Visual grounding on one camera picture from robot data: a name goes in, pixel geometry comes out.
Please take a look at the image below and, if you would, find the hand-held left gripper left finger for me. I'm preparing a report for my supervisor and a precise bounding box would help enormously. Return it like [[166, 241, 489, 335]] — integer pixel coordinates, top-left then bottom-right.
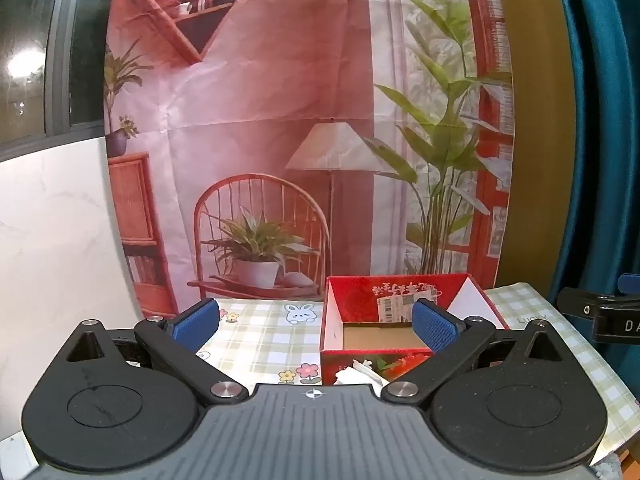
[[55, 299, 249, 407]]

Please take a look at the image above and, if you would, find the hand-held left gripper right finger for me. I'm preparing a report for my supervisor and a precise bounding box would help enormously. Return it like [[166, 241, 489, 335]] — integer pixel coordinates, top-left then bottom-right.
[[382, 298, 571, 407]]

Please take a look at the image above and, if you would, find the red cardboard box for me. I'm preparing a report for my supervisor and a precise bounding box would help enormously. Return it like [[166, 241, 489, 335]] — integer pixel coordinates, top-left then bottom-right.
[[320, 273, 511, 386]]

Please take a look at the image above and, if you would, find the green checked tablecloth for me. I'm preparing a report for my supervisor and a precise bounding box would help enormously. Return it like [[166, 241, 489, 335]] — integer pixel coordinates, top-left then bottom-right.
[[192, 282, 640, 466]]

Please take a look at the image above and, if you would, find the blue curtain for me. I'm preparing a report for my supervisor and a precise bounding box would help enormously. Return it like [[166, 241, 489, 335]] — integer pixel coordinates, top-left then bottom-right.
[[547, 0, 640, 406]]

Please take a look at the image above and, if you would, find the printed room backdrop cloth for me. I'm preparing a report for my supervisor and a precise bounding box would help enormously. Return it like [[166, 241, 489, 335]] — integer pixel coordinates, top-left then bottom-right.
[[102, 0, 515, 318]]

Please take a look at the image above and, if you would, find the dark window frame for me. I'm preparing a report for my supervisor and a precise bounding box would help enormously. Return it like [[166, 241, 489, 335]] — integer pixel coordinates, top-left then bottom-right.
[[0, 0, 123, 163]]

